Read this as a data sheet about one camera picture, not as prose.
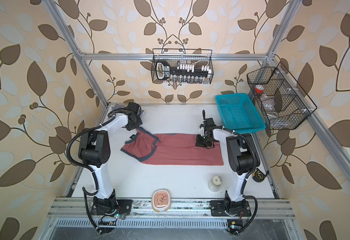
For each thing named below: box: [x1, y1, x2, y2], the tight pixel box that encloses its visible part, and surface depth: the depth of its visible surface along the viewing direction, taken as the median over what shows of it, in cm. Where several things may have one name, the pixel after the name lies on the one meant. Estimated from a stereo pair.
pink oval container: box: [151, 188, 171, 213], surface depth 76 cm
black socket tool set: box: [156, 60, 212, 84], surface depth 85 cm
